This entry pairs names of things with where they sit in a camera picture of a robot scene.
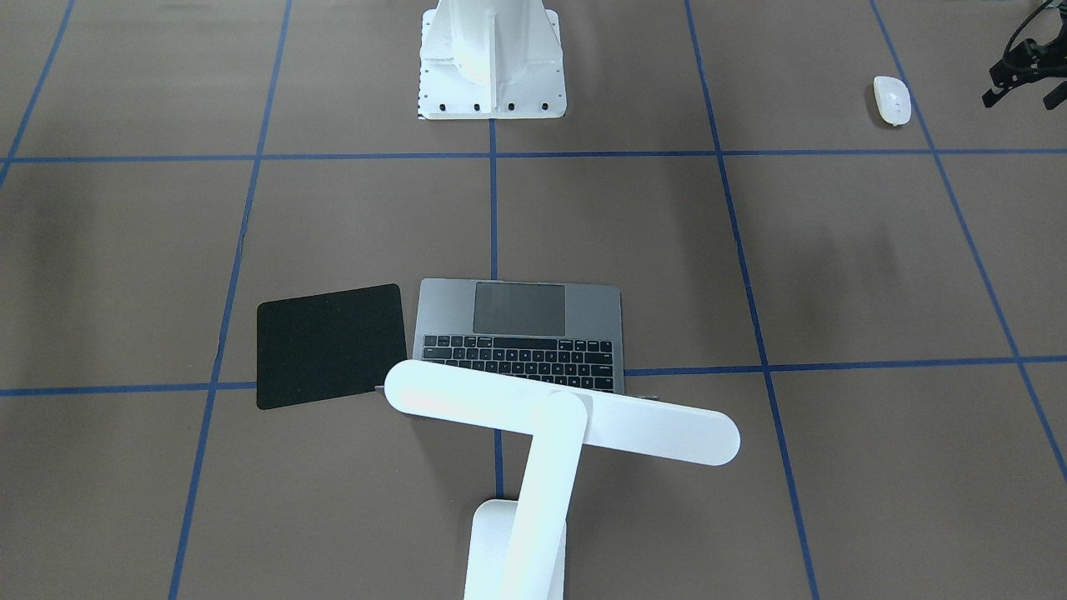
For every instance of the grey laptop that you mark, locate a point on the grey laptop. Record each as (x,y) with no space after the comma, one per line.
(490,350)

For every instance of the black mouse pad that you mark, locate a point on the black mouse pad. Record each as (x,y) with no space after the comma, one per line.
(332,345)

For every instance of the white desk lamp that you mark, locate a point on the white desk lamp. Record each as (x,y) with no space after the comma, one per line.
(517,547)

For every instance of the white computer mouse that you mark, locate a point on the white computer mouse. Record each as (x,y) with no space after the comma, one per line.
(893,100)

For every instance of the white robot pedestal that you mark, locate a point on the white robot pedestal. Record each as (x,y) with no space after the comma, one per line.
(491,60)

